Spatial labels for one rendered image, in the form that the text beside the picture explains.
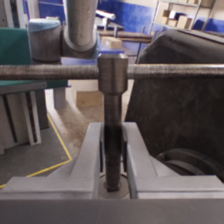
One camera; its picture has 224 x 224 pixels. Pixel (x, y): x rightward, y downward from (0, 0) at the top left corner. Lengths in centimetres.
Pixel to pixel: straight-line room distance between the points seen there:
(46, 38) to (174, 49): 69
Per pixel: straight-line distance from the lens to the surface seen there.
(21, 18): 106
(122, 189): 18
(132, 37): 392
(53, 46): 90
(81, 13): 62
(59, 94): 228
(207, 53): 28
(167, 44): 32
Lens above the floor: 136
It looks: 34 degrees down
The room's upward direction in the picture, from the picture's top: 10 degrees clockwise
